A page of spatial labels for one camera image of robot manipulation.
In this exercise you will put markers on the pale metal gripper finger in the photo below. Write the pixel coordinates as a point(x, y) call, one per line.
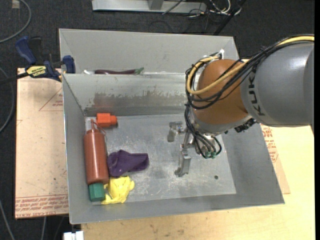
point(184, 164)
point(172, 132)

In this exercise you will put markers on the grey metal bin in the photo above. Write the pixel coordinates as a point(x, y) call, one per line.
point(150, 139)

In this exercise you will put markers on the purple cloth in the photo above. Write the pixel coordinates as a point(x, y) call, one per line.
point(125, 162)

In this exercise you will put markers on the orange block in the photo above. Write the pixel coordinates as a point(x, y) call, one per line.
point(105, 120)

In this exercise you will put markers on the yellow cloth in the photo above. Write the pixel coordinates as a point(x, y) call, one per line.
point(120, 189)

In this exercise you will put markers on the red-brown squeeze bottle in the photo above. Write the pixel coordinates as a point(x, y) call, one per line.
point(95, 156)

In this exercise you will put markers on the green block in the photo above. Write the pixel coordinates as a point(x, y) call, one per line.
point(96, 192)

